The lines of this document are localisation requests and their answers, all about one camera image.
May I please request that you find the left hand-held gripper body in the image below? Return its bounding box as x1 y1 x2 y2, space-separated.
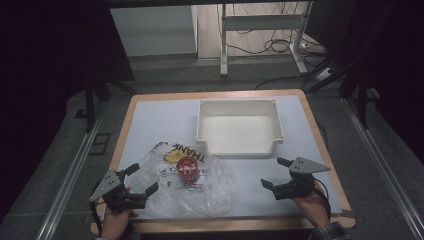
89 169 148 212

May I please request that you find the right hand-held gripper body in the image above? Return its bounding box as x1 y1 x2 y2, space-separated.
272 156 331 201

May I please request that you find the red-lidded candy jar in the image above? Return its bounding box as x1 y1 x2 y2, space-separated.
175 155 200 187

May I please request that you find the white plastic bin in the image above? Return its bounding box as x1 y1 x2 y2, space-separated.
195 98 285 159

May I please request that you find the clear printed plastic bag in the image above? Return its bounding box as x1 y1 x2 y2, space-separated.
128 141 236 220

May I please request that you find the person's right hand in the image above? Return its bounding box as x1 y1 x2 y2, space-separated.
293 184 331 229

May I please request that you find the person's left hand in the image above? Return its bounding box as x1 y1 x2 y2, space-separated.
99 207 140 239

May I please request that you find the black metal stand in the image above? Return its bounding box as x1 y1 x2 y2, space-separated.
305 59 372 129
82 75 135 134

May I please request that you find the white power strip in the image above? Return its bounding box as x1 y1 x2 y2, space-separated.
314 67 335 82

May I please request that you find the white panel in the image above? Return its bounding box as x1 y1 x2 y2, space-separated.
109 4 198 58

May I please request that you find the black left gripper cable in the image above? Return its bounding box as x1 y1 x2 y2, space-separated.
88 199 103 235

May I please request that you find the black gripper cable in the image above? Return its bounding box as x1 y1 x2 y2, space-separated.
88 199 103 235
313 178 333 223

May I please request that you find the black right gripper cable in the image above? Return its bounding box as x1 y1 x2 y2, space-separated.
313 178 333 223

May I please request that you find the metal floor rail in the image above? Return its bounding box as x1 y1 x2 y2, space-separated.
35 102 108 240
342 97 424 240

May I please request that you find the black floor cable bundle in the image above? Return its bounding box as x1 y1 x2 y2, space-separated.
229 29 328 58

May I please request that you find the white desk frame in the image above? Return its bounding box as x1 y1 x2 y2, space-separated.
218 1 315 78

